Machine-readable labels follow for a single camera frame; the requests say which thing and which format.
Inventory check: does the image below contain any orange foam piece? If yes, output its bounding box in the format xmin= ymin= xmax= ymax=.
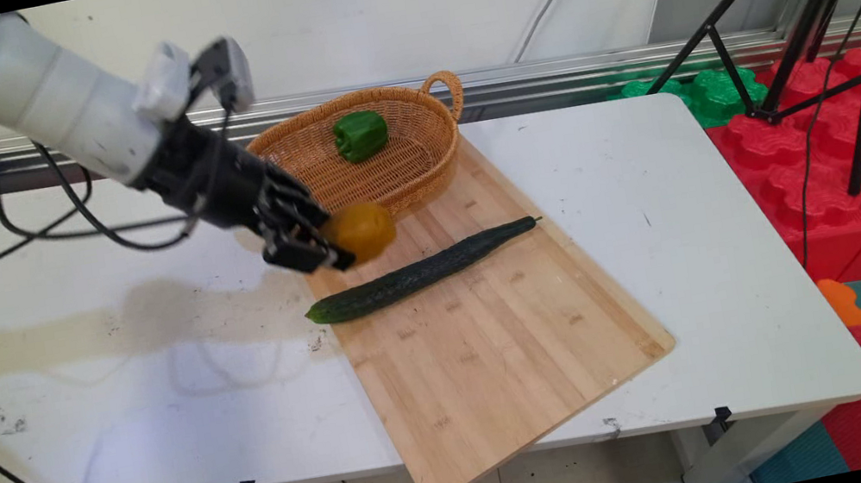
xmin=817 ymin=273 xmax=861 ymax=333

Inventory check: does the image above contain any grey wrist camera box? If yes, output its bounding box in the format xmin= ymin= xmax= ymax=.
xmin=186 ymin=34 xmax=260 ymax=121

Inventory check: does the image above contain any thin black tripod cable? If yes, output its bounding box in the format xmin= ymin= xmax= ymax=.
xmin=756 ymin=0 xmax=861 ymax=272

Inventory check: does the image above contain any woven wicker basket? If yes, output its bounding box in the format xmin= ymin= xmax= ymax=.
xmin=238 ymin=68 xmax=484 ymax=241

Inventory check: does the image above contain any green foam block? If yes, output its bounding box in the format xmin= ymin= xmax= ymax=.
xmin=604 ymin=58 xmax=776 ymax=146

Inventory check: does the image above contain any green bell pepper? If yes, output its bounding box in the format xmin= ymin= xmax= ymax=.
xmin=330 ymin=106 xmax=393 ymax=166

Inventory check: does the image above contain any black looping camera cable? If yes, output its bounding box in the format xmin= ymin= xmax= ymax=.
xmin=25 ymin=83 xmax=257 ymax=270

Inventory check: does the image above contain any large red foam block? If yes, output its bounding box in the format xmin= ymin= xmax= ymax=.
xmin=695 ymin=47 xmax=861 ymax=303

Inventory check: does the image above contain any bamboo cutting board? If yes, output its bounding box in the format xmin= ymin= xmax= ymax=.
xmin=282 ymin=106 xmax=697 ymax=483

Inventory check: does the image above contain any grey table leg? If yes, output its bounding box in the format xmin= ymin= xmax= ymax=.
xmin=672 ymin=402 xmax=842 ymax=483

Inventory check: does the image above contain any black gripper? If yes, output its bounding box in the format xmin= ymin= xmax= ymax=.
xmin=124 ymin=91 xmax=359 ymax=305

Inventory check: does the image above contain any aluminium wall rail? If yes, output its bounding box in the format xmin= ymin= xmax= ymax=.
xmin=0 ymin=0 xmax=861 ymax=197

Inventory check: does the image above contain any dark green cucumber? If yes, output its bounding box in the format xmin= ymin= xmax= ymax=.
xmin=295 ymin=213 xmax=554 ymax=329

